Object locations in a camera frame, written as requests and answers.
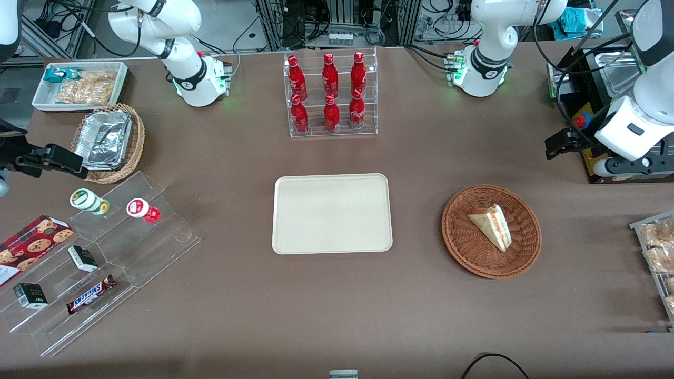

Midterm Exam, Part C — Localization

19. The black food warmer cabinet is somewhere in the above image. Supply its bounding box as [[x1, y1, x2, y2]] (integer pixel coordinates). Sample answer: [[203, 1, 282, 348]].
[[547, 8, 674, 185]]

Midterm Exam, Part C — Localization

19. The black loop cable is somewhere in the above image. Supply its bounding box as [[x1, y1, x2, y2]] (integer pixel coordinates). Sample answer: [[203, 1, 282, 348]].
[[460, 352, 530, 379]]

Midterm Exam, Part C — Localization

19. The red cola bottle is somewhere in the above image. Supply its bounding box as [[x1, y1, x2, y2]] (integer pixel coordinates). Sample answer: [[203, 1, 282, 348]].
[[323, 94, 341, 133], [350, 51, 368, 97], [290, 94, 310, 134], [322, 53, 340, 98], [349, 88, 366, 131], [287, 55, 308, 101]]

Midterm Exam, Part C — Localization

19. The clear bag of crackers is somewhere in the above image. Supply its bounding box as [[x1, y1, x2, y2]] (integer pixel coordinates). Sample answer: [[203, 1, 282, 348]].
[[55, 71, 117, 105]]

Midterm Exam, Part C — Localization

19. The green snack packet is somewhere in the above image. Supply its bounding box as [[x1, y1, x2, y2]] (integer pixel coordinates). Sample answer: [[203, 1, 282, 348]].
[[43, 68, 81, 84]]

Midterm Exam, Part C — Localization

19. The white rectangular snack bin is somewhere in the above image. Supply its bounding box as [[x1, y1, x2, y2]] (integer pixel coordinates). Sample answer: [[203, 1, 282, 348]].
[[32, 62, 130, 114]]

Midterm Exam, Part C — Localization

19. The Snickers chocolate bar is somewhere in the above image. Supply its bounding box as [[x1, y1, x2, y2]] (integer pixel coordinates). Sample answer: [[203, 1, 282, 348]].
[[65, 274, 117, 316]]

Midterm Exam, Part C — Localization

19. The small black carton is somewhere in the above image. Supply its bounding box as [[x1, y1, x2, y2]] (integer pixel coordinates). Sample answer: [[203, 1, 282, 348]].
[[13, 282, 49, 310], [67, 245, 100, 273]]

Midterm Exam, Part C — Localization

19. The cream plastic serving tray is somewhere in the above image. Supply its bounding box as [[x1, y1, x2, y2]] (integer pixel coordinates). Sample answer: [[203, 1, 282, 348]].
[[272, 173, 393, 255]]

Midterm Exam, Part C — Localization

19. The tray of wrapped pastries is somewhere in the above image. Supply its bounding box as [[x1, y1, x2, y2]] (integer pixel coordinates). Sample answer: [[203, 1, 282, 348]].
[[629, 211, 674, 332]]

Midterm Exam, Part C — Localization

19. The aluminium foil tray stack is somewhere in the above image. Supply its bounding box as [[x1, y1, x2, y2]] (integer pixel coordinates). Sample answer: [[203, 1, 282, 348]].
[[73, 109, 134, 172]]

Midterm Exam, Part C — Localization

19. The small wicker basket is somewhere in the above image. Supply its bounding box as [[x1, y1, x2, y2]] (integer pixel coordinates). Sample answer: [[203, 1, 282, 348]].
[[71, 103, 146, 185]]

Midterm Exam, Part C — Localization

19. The steel warmer pan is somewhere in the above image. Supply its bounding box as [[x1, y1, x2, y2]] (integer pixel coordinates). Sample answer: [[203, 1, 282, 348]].
[[594, 50, 644, 99]]

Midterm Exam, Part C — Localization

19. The triangular sandwich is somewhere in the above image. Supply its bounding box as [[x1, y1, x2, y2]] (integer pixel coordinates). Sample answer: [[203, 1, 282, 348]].
[[467, 204, 512, 253]]

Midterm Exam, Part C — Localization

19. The clear acrylic bottle rack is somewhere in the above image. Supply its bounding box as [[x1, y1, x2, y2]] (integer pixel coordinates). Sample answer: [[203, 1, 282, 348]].
[[283, 47, 379, 139]]

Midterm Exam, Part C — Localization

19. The clear acrylic stepped shelf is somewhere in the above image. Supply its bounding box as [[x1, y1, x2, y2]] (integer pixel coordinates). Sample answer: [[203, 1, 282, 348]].
[[0, 171, 202, 358]]

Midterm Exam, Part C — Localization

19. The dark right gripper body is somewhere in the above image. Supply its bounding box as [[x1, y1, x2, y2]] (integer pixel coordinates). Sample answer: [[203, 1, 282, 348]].
[[0, 120, 28, 171]]

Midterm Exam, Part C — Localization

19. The red lid yogurt cup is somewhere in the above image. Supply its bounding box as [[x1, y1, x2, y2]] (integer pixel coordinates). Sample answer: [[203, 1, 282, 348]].
[[126, 197, 162, 224]]

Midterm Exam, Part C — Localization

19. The red plaid cookie box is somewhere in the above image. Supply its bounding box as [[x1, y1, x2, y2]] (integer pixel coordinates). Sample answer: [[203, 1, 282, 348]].
[[0, 215, 75, 288]]

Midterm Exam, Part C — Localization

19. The large round wicker basket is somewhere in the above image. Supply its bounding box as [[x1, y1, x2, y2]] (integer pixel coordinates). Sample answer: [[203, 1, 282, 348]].
[[441, 184, 542, 280]]

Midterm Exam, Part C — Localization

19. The green lid yogurt cup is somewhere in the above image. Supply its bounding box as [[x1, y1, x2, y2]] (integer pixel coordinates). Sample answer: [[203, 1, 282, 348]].
[[70, 188, 111, 216]]

